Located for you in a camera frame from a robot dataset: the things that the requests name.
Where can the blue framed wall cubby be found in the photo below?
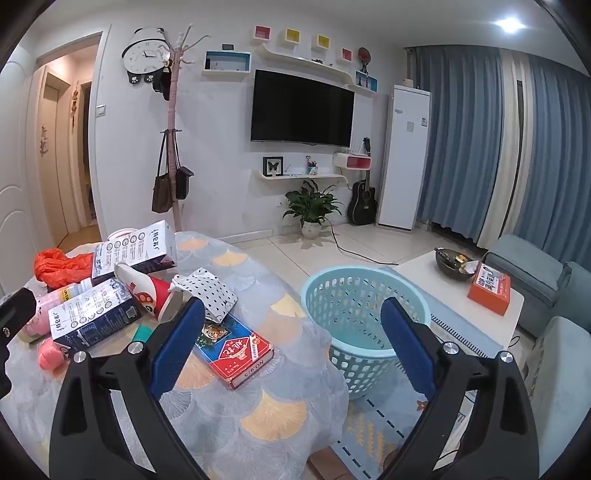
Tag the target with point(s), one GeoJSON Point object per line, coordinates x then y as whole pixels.
{"type": "Point", "coordinates": [226, 62]}

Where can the panda wall clock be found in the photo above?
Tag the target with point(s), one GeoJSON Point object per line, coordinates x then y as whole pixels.
{"type": "Point", "coordinates": [147, 52]}

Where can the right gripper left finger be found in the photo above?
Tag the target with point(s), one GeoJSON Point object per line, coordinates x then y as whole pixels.
{"type": "Point", "coordinates": [86, 440]}

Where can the blue curtains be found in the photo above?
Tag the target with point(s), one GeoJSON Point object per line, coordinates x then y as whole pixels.
{"type": "Point", "coordinates": [509, 148]}

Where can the white door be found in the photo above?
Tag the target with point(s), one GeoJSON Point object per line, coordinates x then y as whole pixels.
{"type": "Point", "coordinates": [17, 234]}

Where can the framed butterfly picture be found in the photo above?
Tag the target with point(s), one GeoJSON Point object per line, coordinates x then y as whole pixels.
{"type": "Point", "coordinates": [272, 166]}

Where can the red blue playing card box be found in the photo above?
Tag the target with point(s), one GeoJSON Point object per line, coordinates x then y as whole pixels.
{"type": "Point", "coordinates": [233, 351]}

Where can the brown hanging bag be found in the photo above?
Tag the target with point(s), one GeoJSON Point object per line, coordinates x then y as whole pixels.
{"type": "Point", "coordinates": [161, 192]}

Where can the black hanging bag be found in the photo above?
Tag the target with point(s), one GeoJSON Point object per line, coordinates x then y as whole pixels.
{"type": "Point", "coordinates": [183, 174]}

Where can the pink coat rack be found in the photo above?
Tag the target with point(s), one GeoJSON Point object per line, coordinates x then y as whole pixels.
{"type": "Point", "coordinates": [175, 61]}

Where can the dark bowl with snacks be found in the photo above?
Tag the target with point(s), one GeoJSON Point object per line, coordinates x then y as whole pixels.
{"type": "Point", "coordinates": [455, 264]}

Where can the pink putty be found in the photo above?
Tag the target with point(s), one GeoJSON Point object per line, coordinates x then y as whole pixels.
{"type": "Point", "coordinates": [50, 355]}

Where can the teal sofa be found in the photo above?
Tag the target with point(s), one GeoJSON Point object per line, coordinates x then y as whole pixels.
{"type": "Point", "coordinates": [556, 372]}

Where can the red white paper cup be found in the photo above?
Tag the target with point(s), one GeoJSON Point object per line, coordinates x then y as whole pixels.
{"type": "Point", "coordinates": [154, 295]}

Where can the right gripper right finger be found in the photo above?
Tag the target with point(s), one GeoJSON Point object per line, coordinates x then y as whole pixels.
{"type": "Point", "coordinates": [500, 440]}

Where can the white curved upper shelf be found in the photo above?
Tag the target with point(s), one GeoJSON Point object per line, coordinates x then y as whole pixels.
{"type": "Point", "coordinates": [359, 82]}

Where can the white lower wall shelf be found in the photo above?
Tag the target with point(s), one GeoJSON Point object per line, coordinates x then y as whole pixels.
{"type": "Point", "coordinates": [298, 176]}

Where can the white refrigerator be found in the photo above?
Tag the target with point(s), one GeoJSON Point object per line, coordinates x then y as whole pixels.
{"type": "Point", "coordinates": [406, 156]}

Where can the pink bottle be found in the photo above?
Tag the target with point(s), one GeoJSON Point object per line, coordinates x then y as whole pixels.
{"type": "Point", "coordinates": [39, 325]}

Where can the light blue laundry basket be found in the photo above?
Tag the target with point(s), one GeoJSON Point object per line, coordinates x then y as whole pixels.
{"type": "Point", "coordinates": [347, 302]}

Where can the white blue carton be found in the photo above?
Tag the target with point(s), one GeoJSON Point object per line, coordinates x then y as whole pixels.
{"type": "Point", "coordinates": [93, 316]}
{"type": "Point", "coordinates": [147, 250]}

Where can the green potted plant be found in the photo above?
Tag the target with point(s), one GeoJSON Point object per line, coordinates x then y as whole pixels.
{"type": "Point", "coordinates": [311, 206]}

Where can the white dotted paper bag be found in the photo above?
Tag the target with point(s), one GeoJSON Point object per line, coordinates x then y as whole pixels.
{"type": "Point", "coordinates": [217, 298]}

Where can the black acoustic guitar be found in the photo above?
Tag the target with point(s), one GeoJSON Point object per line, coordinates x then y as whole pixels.
{"type": "Point", "coordinates": [363, 207]}

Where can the white coffee table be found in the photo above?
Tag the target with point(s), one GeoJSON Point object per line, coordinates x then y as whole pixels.
{"type": "Point", "coordinates": [424, 272]}

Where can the orange tissue box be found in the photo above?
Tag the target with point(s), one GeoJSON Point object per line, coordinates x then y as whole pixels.
{"type": "Point", "coordinates": [491, 288]}

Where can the scallop pattern tablecloth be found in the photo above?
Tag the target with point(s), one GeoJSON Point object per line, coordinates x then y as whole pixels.
{"type": "Point", "coordinates": [260, 393]}

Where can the black wall television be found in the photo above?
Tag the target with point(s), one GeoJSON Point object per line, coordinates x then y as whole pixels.
{"type": "Point", "coordinates": [294, 109]}

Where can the orange plastic bag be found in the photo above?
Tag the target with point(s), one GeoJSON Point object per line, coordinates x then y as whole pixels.
{"type": "Point", "coordinates": [55, 269]}

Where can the white red wall box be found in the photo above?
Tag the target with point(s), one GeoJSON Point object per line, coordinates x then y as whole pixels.
{"type": "Point", "coordinates": [351, 161]}

